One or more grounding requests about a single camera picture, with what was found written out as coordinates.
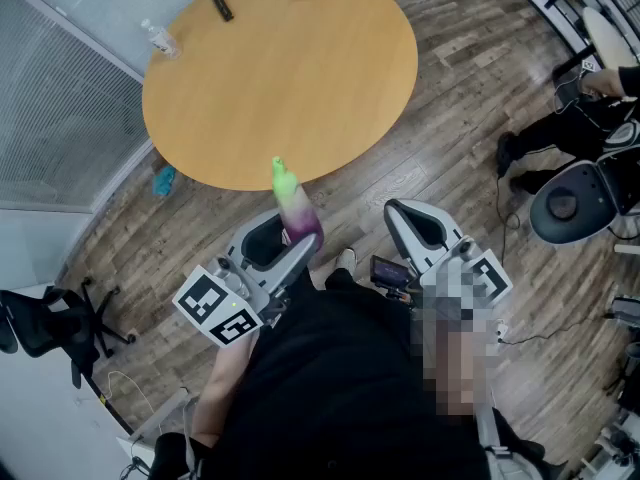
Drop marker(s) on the black office chair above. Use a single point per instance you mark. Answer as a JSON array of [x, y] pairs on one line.
[[40, 328]]

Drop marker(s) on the black table base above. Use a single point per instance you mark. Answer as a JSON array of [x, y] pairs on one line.
[[570, 65]]

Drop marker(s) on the round wooden table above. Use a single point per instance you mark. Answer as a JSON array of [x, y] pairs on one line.
[[280, 93]]

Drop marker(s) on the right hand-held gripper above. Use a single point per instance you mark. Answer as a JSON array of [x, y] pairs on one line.
[[480, 278]]

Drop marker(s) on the small black screen device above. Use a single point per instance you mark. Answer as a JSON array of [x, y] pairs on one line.
[[387, 270]]

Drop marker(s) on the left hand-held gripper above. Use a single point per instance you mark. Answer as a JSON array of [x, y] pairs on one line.
[[217, 310]]

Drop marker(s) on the person's light shoe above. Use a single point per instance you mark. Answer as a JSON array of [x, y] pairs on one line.
[[346, 258]]

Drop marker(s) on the small beige oval table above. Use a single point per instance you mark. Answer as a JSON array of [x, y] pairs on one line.
[[607, 38]]

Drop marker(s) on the purple eggplant with green stem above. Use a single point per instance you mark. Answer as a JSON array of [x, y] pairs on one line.
[[295, 203]]

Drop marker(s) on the white desk with grey legs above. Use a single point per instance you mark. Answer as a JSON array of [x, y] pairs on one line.
[[165, 410]]

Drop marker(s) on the person's right forearm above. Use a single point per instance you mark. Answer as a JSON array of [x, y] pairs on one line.
[[450, 363]]

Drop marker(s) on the teal cloth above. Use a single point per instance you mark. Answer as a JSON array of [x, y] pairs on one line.
[[164, 180]]

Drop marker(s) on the person's black clothing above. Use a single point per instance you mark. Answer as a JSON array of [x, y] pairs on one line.
[[325, 393]]

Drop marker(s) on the clear plastic water bottle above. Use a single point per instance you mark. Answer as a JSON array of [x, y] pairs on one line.
[[162, 40]]

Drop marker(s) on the white and black shell chair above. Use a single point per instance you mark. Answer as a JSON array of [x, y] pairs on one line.
[[575, 188]]

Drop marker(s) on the long black strip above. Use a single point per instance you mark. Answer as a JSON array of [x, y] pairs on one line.
[[222, 3]]

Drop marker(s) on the person's left forearm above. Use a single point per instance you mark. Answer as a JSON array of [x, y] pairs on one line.
[[225, 383]]

